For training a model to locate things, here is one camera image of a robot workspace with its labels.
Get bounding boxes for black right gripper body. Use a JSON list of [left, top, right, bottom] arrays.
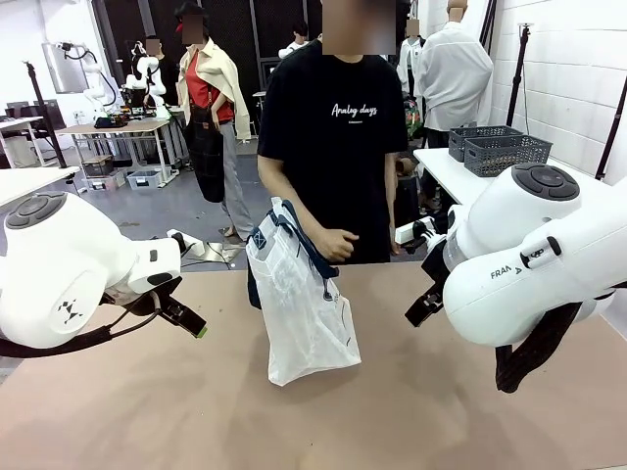
[[419, 234, 455, 298]]

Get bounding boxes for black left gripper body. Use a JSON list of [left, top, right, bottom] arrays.
[[127, 287, 173, 318]]

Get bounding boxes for translucent plastic shopping bag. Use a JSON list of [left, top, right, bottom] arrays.
[[244, 196, 362, 387]]

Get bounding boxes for person's left forearm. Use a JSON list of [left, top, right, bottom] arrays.
[[384, 152, 401, 245]]

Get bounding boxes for person's right forearm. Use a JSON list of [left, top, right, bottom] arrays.
[[258, 156, 334, 246]]

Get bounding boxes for colourful patterned bag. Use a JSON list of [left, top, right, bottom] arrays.
[[402, 95, 425, 139]]

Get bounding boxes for person's right hand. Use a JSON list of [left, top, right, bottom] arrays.
[[316, 227, 361, 263]]

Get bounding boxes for white side table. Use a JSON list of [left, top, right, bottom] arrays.
[[413, 145, 627, 210]]

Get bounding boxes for clear plastic storage box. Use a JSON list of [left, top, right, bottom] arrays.
[[125, 168, 166, 191]]

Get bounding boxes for low clear storage box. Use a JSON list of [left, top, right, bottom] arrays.
[[80, 170, 127, 193]]

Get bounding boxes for person in black T-shirt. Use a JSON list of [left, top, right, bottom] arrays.
[[257, 0, 410, 265]]

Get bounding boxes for grey storage crate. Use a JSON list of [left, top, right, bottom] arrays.
[[80, 155, 115, 177]]

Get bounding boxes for light wooden workbench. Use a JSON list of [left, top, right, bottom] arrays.
[[56, 119, 190, 190]]

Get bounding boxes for mannequin with white shirt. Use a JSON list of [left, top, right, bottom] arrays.
[[419, 0, 495, 133]]

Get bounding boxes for background person white coat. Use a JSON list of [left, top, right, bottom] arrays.
[[397, 19, 428, 97]]

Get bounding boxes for black tripod with white head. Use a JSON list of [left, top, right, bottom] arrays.
[[506, 22, 534, 129]]

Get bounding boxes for black tripod stand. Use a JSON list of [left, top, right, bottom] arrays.
[[22, 61, 69, 170]]

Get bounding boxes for black monitor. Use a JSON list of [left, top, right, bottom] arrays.
[[32, 99, 65, 131]]

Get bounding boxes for black slanted stand pole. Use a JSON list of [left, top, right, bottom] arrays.
[[595, 77, 627, 181]]

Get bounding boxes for background person dark clothes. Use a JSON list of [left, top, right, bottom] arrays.
[[144, 36, 178, 107]]

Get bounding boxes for white black background robot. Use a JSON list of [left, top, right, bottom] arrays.
[[125, 41, 169, 118]]

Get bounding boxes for mannequin with cream jacket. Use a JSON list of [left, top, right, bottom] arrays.
[[174, 0, 252, 269]]

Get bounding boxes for grey metal panel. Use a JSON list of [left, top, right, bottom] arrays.
[[41, 41, 89, 94]]

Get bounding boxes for seated person white shirt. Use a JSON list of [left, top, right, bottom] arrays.
[[278, 22, 311, 59]]

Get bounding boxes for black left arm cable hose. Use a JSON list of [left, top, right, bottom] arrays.
[[0, 291, 163, 358]]

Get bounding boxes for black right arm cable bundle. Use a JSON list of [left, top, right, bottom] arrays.
[[494, 282, 627, 395]]

